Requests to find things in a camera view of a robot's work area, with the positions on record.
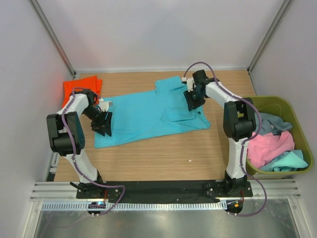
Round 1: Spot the left controller board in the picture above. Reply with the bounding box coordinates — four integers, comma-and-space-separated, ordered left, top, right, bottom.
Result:
87, 201, 107, 218

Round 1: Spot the slotted cable duct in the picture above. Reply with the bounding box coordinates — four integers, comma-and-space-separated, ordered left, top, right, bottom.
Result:
41, 201, 227, 212

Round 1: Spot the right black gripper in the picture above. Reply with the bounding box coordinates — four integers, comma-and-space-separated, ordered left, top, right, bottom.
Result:
184, 87, 206, 111

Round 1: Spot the turquoise blue t shirt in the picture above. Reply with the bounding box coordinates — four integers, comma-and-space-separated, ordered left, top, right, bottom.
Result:
94, 76, 211, 148

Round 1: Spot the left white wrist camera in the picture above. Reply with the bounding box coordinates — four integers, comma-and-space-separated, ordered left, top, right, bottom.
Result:
98, 98, 113, 112

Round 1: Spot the controller board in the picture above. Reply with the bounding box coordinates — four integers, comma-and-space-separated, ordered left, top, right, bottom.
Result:
87, 201, 107, 218
225, 200, 243, 216

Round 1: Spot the aluminium frame rail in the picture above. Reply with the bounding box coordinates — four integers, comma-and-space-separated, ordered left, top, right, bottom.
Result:
30, 178, 301, 202

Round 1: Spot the right controller board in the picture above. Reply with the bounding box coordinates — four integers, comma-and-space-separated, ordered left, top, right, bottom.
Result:
225, 200, 243, 216

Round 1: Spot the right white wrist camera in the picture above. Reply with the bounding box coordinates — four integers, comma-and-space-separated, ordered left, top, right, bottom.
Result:
181, 77, 196, 92

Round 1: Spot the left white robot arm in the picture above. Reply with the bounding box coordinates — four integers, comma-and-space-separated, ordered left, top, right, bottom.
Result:
46, 87, 113, 198

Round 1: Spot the folded orange t shirt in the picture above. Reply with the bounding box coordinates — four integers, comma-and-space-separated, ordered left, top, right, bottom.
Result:
62, 75, 103, 108

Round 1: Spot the light teal t shirt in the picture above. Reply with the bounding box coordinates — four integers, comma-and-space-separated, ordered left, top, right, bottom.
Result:
260, 150, 308, 172

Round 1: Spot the grey blue t shirt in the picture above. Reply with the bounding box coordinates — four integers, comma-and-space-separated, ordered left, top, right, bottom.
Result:
255, 113, 293, 136

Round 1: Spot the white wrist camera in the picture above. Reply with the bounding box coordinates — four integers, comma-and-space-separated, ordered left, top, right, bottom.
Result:
98, 98, 113, 112
181, 77, 196, 92

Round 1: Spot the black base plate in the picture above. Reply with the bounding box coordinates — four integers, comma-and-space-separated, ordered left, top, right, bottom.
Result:
70, 180, 253, 204

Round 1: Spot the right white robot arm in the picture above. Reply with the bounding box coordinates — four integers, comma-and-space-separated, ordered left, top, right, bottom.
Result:
181, 70, 256, 196

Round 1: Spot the pink t shirt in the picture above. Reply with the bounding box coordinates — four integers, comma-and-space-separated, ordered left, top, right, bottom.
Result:
247, 131, 295, 169

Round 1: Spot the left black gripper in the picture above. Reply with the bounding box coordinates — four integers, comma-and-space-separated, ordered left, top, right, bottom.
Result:
82, 106, 112, 137

